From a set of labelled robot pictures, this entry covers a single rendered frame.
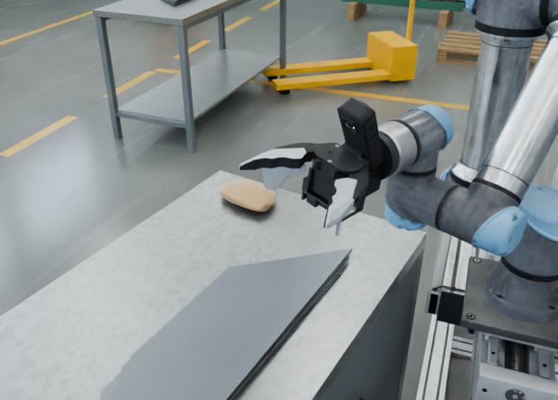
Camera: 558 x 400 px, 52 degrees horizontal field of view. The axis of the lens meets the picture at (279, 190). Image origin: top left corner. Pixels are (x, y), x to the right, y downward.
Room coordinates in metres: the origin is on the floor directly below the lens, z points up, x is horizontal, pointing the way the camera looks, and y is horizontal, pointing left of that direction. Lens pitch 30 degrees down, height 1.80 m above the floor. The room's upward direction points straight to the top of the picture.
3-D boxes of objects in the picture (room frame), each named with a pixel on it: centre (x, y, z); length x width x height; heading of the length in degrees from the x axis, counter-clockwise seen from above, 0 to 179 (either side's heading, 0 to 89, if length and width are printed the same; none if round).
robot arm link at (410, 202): (0.79, -0.22, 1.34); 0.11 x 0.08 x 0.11; 44
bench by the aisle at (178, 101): (4.63, 0.59, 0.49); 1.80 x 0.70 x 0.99; 158
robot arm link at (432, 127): (0.80, -0.21, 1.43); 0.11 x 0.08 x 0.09; 134
